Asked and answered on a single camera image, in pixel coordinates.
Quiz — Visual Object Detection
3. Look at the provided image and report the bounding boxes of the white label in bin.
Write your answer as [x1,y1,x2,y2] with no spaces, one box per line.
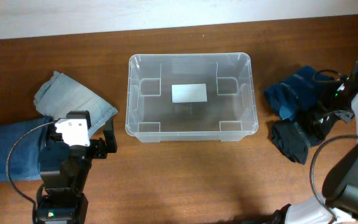
[172,83,208,103]

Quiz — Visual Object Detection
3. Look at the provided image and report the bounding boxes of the clear plastic storage bin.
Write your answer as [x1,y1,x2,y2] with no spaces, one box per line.
[125,52,259,142]

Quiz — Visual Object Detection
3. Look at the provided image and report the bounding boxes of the light blue folded jeans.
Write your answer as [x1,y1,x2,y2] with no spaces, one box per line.
[34,71,117,136]

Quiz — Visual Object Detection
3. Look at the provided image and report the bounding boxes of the navy blue garment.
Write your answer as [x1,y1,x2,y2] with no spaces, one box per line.
[264,66,333,121]

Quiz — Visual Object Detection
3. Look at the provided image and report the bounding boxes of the dark grey garment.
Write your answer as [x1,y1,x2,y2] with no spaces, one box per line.
[270,121,311,165]

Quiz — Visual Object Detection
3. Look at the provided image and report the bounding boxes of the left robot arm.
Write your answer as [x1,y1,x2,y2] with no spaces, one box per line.
[34,111,117,223]

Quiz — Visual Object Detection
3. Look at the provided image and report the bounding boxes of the black garment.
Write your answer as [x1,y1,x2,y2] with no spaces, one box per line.
[296,102,354,147]

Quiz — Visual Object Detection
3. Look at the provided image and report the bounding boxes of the dark blue folded jeans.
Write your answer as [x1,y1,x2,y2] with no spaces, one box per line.
[0,116,52,182]

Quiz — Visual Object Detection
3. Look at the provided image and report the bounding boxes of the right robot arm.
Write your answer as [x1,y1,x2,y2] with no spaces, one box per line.
[260,61,358,223]

